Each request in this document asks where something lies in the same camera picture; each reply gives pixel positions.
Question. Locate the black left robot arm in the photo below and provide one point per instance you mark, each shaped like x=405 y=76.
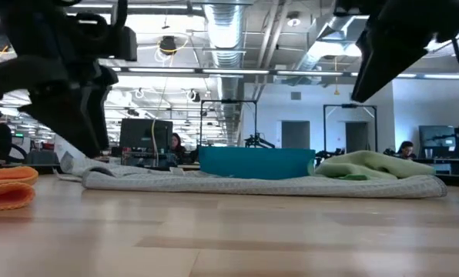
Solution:
x=29 y=23

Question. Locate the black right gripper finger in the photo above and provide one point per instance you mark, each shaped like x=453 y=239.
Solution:
x=383 y=57

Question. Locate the teal plastic bin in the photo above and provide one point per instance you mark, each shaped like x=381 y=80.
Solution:
x=256 y=163

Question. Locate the black background station frame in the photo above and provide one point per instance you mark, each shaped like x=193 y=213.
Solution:
x=229 y=101
x=349 y=105

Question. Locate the yellow ceiling pendant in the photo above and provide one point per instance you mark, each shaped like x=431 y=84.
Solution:
x=336 y=90

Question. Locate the light green microfiber towel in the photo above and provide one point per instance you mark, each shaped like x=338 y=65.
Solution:
x=368 y=163

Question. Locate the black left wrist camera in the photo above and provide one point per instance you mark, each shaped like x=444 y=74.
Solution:
x=116 y=42

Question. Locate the ceiling light strip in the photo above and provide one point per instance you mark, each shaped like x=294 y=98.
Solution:
x=406 y=75
x=449 y=76
x=235 y=71
x=308 y=73
x=160 y=70

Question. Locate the orange microfiber towel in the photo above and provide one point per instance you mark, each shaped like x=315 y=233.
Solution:
x=6 y=188

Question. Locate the green exit sign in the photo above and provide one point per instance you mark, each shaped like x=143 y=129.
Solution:
x=18 y=135

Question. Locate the silver ventilation duct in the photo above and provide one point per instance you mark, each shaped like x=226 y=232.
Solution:
x=225 y=31

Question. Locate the black background robot arm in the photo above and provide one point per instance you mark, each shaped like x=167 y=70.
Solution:
x=329 y=155
x=258 y=141

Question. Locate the grey door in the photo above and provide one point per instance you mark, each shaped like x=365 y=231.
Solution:
x=356 y=136
x=295 y=134

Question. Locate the black computer monitor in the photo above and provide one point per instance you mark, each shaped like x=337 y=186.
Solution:
x=437 y=136
x=141 y=134

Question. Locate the white waffle-weave towel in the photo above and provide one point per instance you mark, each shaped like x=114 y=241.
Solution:
x=252 y=184

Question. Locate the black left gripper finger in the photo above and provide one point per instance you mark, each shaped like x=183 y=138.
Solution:
x=100 y=115
x=66 y=115

